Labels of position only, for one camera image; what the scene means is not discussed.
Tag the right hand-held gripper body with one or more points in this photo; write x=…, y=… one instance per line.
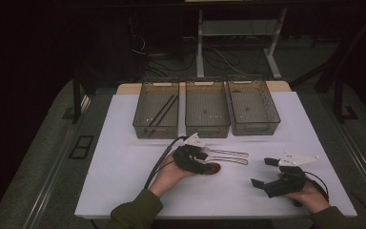
x=287, y=183

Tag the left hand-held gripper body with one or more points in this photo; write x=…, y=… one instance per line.
x=186, y=160

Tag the brown wooden spoon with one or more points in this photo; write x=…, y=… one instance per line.
x=214, y=168

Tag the metal fork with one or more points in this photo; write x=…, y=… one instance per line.
x=225, y=152

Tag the metal knife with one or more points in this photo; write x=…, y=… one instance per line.
x=228, y=159

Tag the clear brown plastic bin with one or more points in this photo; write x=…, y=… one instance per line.
x=252, y=108
x=146, y=109
x=207, y=109

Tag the black chopstick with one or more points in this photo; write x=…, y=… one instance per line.
x=161, y=110
x=166, y=110

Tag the person's left hand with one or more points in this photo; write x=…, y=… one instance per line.
x=168, y=175

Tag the person's right hand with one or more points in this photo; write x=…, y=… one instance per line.
x=311, y=198

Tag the black metal stand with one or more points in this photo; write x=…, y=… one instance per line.
x=338, y=95

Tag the white metal stand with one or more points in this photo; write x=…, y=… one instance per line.
x=200, y=47

